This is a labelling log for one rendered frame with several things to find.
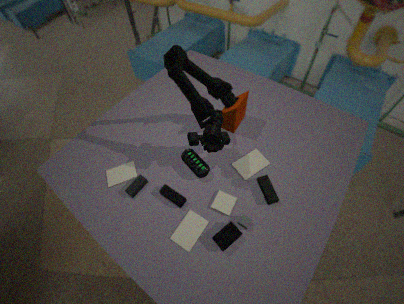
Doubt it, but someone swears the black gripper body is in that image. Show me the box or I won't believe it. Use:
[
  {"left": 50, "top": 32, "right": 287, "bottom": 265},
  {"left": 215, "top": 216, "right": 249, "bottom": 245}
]
[{"left": 187, "top": 132, "right": 230, "bottom": 146}]

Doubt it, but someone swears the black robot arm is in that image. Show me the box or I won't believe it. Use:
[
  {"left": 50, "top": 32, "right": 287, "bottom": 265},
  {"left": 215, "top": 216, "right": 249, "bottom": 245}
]
[{"left": 163, "top": 44, "right": 239, "bottom": 153}]

